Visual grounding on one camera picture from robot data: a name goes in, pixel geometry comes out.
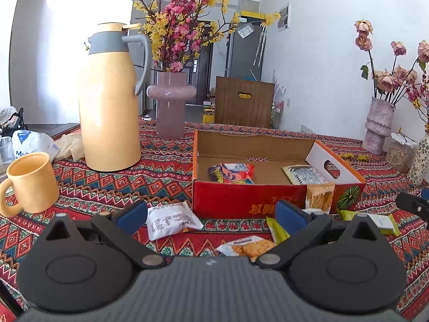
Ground white plastic bag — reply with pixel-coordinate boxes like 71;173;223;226
12;129;61;162

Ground textured pink vase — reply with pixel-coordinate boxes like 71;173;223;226
361;97;397;156

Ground fallen yellow blossoms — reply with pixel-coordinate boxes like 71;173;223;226
338;152;367;163

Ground red cardboard box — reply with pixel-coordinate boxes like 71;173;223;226
192;129;367;220

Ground pale dried grass bunch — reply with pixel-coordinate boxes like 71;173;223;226
272;70;289;101

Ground patterned red tablecloth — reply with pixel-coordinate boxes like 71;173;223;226
0;120;429;322

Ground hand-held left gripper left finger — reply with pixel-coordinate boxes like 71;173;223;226
43;200;168;270

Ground clear folded umbrella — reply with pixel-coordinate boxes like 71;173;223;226
253;27;268;67

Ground dark brown door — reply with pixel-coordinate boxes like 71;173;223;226
183;20;215;106

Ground floral ceramic vase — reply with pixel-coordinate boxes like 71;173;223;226
406;131;429;186

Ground pink and yellow blossom branches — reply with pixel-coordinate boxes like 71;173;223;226
125;0;281;72

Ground colourful snack packet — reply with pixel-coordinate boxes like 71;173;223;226
208;163;256;185

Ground yellow thermos jug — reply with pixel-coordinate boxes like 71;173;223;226
79;22;153;172

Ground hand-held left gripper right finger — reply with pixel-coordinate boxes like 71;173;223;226
255;199;386;270

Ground small blossom sprigs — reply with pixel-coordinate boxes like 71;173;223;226
400;84;429;125

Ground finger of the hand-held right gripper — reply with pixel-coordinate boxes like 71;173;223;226
395;193;429;224

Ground dried pink roses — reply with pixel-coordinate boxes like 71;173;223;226
354;19;429;106

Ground grey refrigerator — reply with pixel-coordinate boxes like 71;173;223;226
225;20;269;83

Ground small storage rack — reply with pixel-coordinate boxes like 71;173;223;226
272;101;285;129

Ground black metal frame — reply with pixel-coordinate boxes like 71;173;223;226
0;107;27;135

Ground glass jar with grains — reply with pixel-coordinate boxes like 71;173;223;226
385;132;419;173

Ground pink glass vase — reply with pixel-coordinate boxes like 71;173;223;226
146;71;197;139

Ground beige cloth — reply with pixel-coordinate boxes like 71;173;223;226
54;133;86;162

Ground white snack packet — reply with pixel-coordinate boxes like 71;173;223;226
146;200;204;241

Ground brown wooden chair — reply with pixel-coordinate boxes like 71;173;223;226
214;76;276;129

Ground yellow box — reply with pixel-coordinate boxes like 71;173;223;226
239;10;269;24

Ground yellow mug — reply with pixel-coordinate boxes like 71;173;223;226
0;152;60;218

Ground clear glass cup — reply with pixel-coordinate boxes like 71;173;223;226
0;136;16;171

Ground beige grey snack packet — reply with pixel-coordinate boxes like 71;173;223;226
282;164;327;185

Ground cracker snack packet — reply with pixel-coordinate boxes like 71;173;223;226
215;235;279;262
306;184;336;214

